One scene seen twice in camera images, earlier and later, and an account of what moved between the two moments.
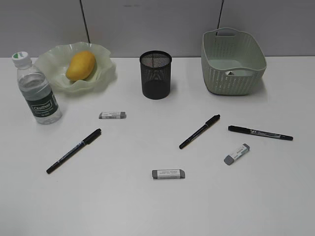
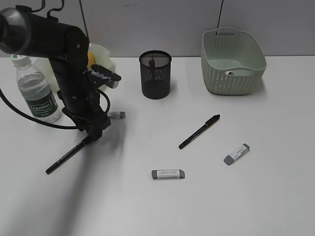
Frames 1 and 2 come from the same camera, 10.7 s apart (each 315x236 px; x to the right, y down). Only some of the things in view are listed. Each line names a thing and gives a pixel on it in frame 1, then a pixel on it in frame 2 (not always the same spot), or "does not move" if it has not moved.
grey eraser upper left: (112, 115) does not move
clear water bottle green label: (39, 96) does not move
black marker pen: (96, 132) does not move
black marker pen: (260, 132) -> (151, 70)
